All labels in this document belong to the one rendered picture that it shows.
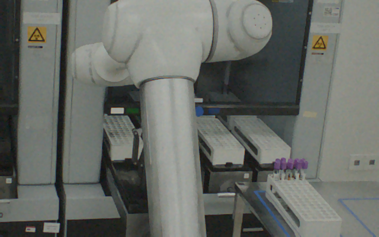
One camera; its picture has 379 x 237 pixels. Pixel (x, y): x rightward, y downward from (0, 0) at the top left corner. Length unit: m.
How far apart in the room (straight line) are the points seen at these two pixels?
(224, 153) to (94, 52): 0.62
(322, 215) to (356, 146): 2.00
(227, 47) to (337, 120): 2.43
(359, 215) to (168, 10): 0.97
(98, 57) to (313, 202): 0.66
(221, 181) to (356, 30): 1.59
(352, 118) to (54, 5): 2.05
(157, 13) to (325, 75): 1.15
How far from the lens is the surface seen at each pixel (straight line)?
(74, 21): 2.24
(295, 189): 2.13
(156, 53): 1.42
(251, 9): 1.47
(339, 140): 3.93
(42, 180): 2.38
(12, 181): 2.27
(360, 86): 3.88
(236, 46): 1.49
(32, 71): 2.27
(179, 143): 1.40
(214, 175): 2.38
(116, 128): 2.50
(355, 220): 2.16
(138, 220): 2.07
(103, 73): 1.96
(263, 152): 2.45
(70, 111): 2.31
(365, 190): 2.37
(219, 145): 2.44
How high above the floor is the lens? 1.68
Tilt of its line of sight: 17 degrees down
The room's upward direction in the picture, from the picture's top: 5 degrees clockwise
